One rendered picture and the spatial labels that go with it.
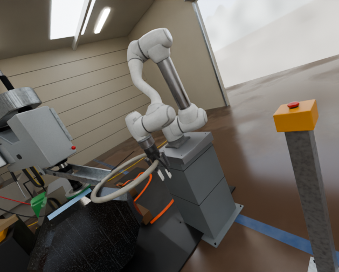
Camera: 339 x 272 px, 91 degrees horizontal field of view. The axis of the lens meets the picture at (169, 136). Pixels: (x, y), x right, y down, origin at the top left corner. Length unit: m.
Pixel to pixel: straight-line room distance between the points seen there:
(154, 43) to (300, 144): 0.93
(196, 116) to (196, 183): 0.53
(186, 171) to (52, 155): 1.01
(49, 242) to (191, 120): 1.35
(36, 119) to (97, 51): 6.56
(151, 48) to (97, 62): 6.59
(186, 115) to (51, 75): 6.36
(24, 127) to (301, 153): 1.59
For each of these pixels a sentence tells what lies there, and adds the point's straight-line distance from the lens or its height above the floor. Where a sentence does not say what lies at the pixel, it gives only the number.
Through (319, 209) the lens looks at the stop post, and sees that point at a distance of 1.06.
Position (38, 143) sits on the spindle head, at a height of 1.35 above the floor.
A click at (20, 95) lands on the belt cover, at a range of 1.53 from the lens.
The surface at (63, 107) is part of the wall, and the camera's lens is 7.01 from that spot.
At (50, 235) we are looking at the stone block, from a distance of 1.63.
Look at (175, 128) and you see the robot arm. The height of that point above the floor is 1.03.
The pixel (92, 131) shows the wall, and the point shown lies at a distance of 7.05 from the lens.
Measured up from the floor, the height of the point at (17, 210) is 0.29.
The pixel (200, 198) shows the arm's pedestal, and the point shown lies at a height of 0.44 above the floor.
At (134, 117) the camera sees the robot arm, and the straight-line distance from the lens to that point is 0.91.
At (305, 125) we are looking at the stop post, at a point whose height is 1.02.
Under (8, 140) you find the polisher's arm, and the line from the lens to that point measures 1.91.
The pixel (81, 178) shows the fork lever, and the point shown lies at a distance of 1.40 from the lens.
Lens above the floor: 1.35
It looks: 16 degrees down
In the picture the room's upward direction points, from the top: 24 degrees counter-clockwise
